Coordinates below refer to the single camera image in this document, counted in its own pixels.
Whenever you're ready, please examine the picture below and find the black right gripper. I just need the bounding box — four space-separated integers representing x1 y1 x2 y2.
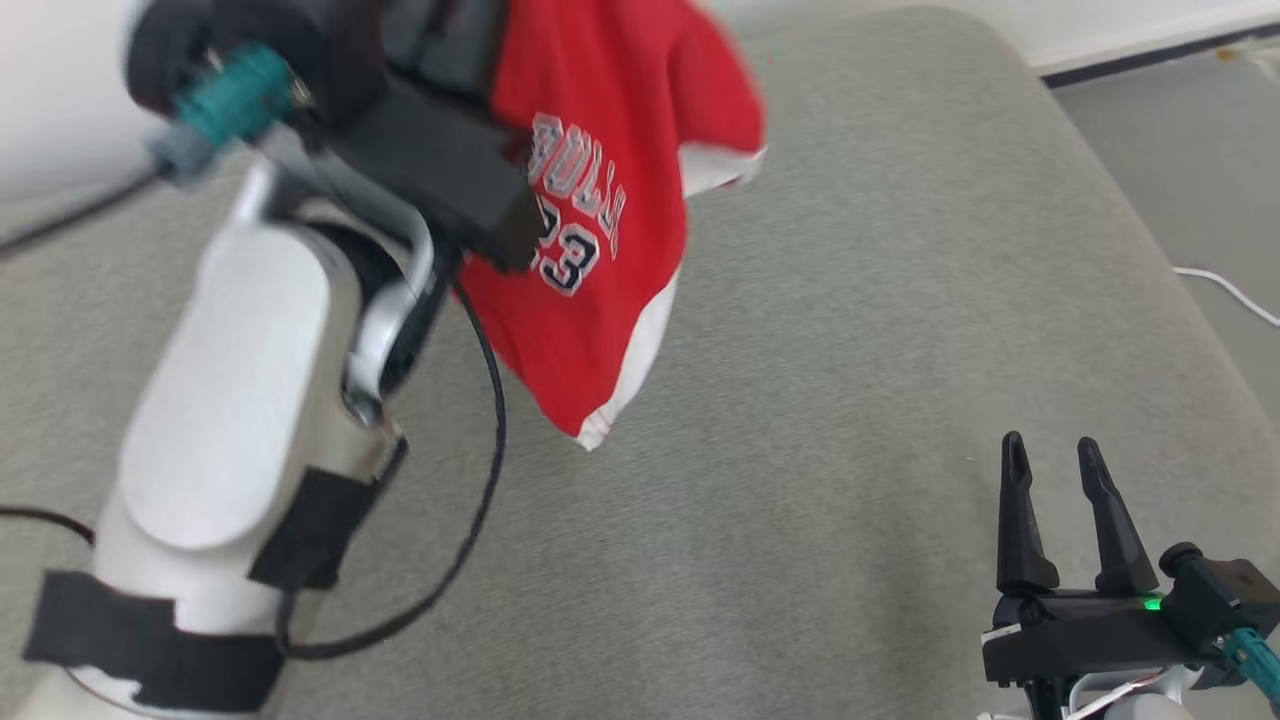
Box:
982 432 1216 691

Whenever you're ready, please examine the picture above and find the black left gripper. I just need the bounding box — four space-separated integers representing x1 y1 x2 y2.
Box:
330 0 548 274

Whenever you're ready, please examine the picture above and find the red Bulls 23 jersey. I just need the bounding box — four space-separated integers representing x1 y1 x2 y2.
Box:
455 0 769 451

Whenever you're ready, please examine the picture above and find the grey fabric sofa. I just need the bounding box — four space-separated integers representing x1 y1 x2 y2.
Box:
0 5 1280 720

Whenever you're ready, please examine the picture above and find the teal left camera plug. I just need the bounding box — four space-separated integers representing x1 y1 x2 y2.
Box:
150 42 301 186

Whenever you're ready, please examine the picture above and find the teal camera plug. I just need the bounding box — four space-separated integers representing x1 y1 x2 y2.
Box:
150 42 301 186
1222 628 1280 706

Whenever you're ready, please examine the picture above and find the teal right camera plug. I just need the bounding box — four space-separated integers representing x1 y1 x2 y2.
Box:
1222 628 1280 706

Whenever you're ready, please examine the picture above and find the white floor cable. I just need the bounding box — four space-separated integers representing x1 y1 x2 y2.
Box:
1172 265 1280 329

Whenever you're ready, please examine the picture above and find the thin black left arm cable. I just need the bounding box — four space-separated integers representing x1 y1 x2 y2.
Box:
275 280 509 661

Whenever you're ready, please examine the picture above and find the black left camera cable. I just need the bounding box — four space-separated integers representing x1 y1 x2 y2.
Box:
0 168 166 549

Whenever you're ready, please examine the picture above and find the white wall baseboard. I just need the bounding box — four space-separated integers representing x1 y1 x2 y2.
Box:
1020 0 1280 89

